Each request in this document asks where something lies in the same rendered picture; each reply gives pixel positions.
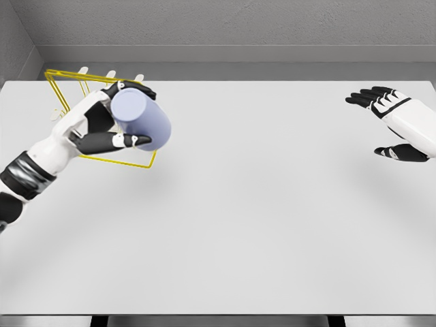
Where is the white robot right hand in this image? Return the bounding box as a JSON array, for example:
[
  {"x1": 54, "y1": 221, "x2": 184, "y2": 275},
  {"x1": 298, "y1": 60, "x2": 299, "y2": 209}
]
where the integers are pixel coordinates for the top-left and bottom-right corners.
[{"x1": 345, "y1": 85, "x2": 436, "y2": 163}]

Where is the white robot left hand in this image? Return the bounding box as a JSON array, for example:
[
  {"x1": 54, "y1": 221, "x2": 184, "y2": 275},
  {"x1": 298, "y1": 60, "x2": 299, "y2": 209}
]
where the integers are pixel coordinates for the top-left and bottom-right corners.
[{"x1": 51, "y1": 80, "x2": 158, "y2": 157}]

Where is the lavender cylindrical cup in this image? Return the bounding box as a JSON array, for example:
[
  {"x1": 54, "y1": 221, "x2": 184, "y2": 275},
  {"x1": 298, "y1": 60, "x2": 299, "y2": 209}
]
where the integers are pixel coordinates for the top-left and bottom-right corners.
[{"x1": 110, "y1": 87, "x2": 172, "y2": 152}]

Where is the yellow wire cup holder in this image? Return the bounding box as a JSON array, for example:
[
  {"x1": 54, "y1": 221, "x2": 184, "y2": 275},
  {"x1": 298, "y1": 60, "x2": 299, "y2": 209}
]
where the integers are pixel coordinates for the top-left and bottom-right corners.
[{"x1": 44, "y1": 65, "x2": 159, "y2": 170}]

